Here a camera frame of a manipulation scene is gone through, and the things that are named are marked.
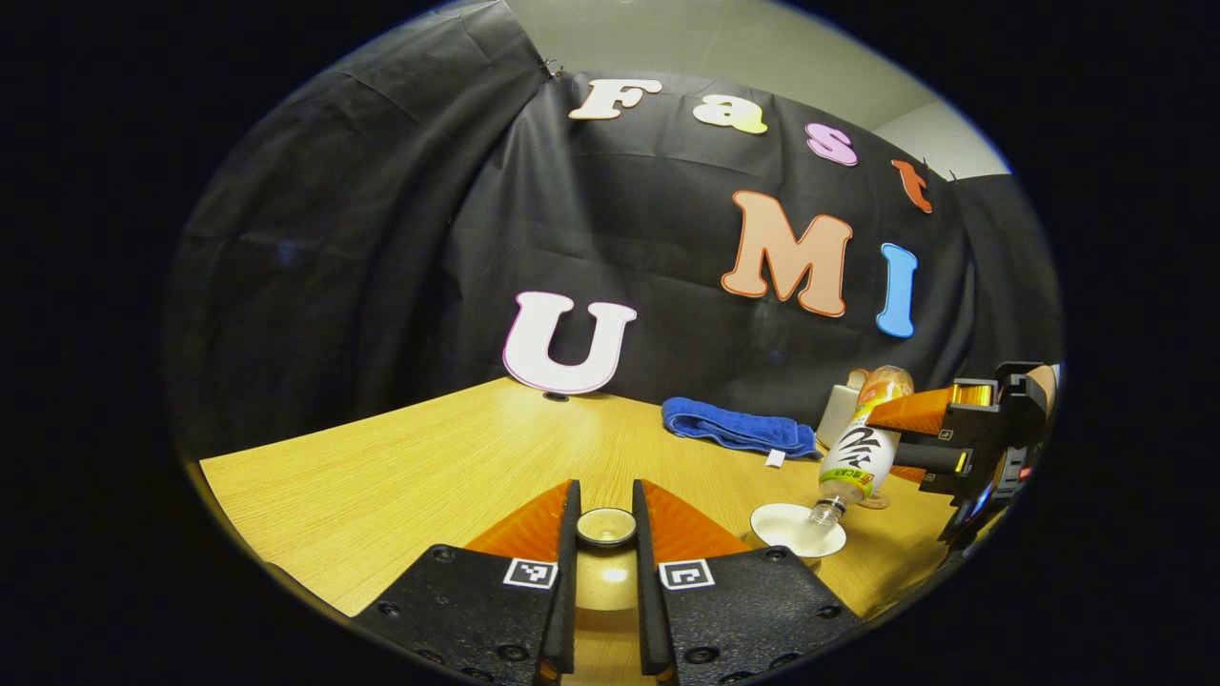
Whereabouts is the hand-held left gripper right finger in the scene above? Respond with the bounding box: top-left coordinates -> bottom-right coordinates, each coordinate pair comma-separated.
632,479 -> 864,686

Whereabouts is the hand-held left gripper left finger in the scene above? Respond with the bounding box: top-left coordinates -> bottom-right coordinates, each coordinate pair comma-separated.
353,479 -> 582,686

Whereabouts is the clear water bottle white label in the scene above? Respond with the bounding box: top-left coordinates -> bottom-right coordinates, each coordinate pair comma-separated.
808,366 -> 914,527

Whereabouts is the white teacup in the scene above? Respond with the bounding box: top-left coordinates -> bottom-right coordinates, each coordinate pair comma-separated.
749,503 -> 847,573

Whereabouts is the cream toaster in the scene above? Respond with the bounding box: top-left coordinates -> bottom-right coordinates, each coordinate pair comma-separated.
817,370 -> 870,449

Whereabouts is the blue towel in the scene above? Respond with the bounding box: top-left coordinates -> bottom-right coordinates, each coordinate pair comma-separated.
661,397 -> 823,469

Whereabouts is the black backdrop cloth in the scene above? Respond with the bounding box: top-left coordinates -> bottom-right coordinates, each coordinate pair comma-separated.
162,0 -> 1064,458

